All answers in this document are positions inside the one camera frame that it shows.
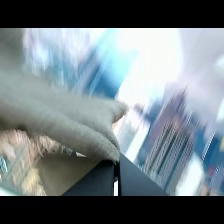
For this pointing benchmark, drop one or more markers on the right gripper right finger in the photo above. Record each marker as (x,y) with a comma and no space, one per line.
(136,183)

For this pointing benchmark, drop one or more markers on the brown pants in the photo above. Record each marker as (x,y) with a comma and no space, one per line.
(60,110)

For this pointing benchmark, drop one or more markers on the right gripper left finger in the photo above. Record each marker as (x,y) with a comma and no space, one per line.
(96,181)

